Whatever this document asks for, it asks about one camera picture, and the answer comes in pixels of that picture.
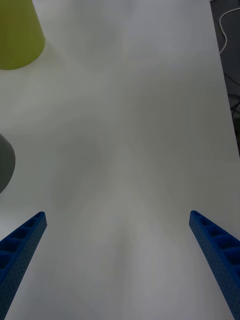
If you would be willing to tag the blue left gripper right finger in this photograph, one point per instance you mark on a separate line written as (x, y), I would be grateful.
(220, 252)

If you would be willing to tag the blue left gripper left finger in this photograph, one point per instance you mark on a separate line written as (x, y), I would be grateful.
(20, 252)

